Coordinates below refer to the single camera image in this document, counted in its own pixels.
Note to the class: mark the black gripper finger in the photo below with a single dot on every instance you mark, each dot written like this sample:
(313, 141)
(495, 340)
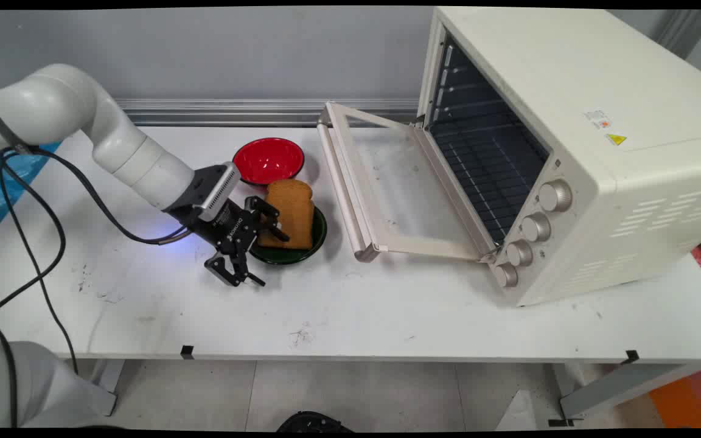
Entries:
(265, 213)
(232, 267)

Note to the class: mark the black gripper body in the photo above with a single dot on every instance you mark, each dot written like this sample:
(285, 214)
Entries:
(226, 226)

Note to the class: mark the cream glass oven door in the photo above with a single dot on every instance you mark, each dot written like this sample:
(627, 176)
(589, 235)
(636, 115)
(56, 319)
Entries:
(362, 250)

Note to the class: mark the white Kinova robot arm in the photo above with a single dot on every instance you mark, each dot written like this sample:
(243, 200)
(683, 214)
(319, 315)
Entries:
(64, 103)

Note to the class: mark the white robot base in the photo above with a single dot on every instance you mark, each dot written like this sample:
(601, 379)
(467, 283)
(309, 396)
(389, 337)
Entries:
(28, 389)

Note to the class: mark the brown bread slice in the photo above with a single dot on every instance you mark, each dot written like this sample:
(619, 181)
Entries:
(292, 213)

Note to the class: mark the red bowl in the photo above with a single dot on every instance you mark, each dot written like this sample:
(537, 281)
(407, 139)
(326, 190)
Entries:
(271, 159)

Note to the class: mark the dark green bowl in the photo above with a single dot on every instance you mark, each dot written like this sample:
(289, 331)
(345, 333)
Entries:
(320, 234)

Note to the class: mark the black tape piece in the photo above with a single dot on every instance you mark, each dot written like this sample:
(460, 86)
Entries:
(187, 351)
(631, 356)

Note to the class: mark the white table leg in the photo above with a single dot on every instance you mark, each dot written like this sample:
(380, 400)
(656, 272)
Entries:
(107, 377)

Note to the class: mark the black round object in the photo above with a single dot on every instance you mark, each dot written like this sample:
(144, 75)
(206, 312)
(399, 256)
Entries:
(314, 423)

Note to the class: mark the blue plastic packaging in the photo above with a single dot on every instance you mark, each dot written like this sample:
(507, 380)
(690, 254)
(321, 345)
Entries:
(3, 194)

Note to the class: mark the large silver oven knob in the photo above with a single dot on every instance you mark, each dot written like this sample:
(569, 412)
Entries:
(555, 195)

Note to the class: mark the white label sticker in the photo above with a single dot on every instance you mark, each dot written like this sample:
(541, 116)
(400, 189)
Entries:
(597, 118)

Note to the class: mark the yellow warning sticker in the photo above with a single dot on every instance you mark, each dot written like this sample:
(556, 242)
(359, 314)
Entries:
(616, 139)

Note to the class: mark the cream toaster oven body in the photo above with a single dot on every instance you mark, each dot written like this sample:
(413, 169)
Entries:
(600, 73)

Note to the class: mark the grey table leg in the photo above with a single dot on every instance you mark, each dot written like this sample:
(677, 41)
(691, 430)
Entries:
(618, 389)

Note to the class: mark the orange box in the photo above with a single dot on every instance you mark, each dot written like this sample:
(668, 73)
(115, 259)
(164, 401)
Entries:
(688, 398)

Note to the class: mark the aluminium rail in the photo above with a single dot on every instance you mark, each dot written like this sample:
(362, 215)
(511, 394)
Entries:
(253, 112)

